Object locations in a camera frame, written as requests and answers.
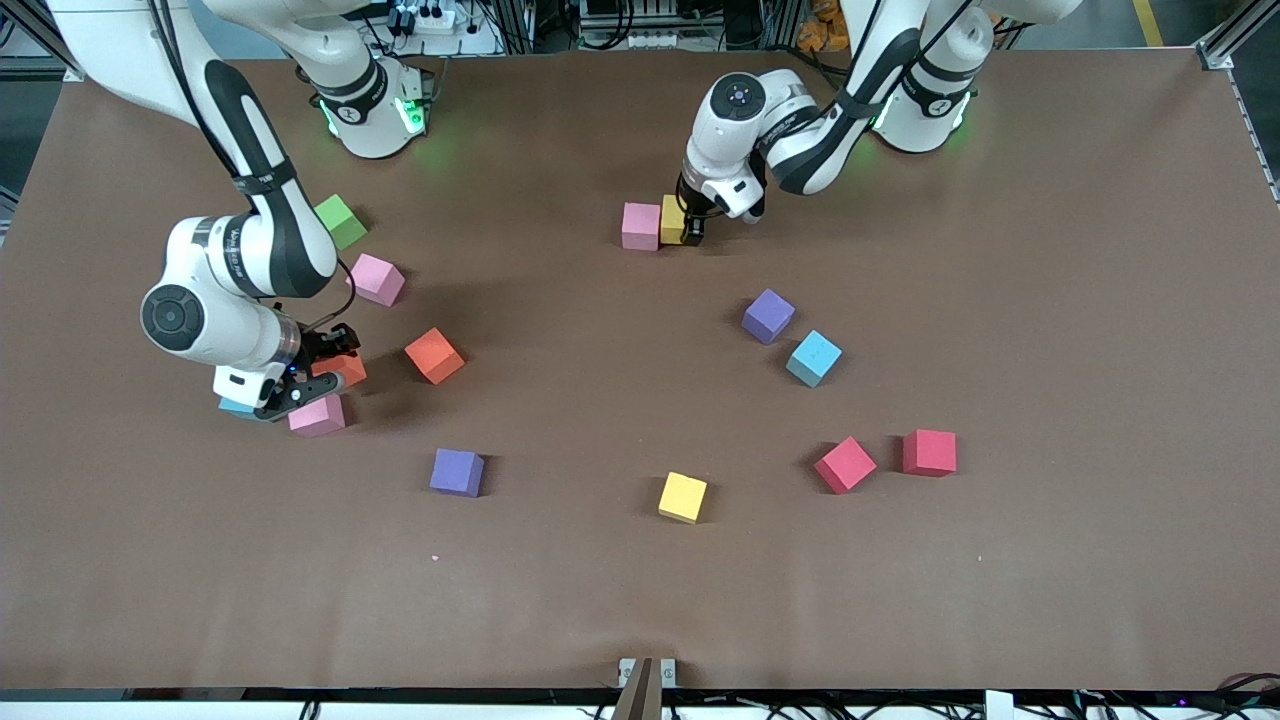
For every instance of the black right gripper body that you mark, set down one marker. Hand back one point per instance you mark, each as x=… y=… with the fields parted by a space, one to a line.
x=322 y=349

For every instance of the yellow foam cube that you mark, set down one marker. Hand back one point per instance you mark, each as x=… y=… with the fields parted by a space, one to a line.
x=682 y=498
x=671 y=222

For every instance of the orange foam cube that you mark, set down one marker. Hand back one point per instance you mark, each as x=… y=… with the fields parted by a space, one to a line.
x=434 y=356
x=348 y=372

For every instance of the purple foam cube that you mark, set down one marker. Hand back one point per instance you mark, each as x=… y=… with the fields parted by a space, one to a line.
x=768 y=316
x=456 y=472

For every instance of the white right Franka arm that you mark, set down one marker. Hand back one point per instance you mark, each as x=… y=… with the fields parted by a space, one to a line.
x=215 y=330

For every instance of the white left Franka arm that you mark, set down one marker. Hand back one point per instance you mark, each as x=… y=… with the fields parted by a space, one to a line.
x=735 y=140

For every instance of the pink foam cube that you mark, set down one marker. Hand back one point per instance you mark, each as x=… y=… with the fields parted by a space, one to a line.
x=318 y=418
x=376 y=280
x=640 y=227

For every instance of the cyan foam cube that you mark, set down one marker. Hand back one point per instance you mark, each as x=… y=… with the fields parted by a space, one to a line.
x=235 y=408
x=813 y=358

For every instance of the green foam cube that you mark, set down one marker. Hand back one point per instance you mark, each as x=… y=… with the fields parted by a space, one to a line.
x=338 y=222

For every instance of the white socket strip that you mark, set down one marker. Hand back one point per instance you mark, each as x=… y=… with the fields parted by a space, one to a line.
x=655 y=40

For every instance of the orange bagged items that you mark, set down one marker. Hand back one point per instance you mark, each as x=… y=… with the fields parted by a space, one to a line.
x=815 y=35

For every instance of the red foam cube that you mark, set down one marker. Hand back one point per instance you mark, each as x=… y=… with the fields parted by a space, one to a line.
x=845 y=466
x=929 y=453

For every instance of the white power strip with plugs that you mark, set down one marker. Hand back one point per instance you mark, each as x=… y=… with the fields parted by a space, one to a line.
x=435 y=17

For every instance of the aluminium frame corner profile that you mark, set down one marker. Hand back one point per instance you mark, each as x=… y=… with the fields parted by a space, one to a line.
x=1212 y=55
x=70 y=70

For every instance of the silver metal bracket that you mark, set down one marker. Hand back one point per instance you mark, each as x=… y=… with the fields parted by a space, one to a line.
x=668 y=672

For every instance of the brown tapered post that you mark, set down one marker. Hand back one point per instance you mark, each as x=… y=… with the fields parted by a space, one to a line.
x=640 y=695

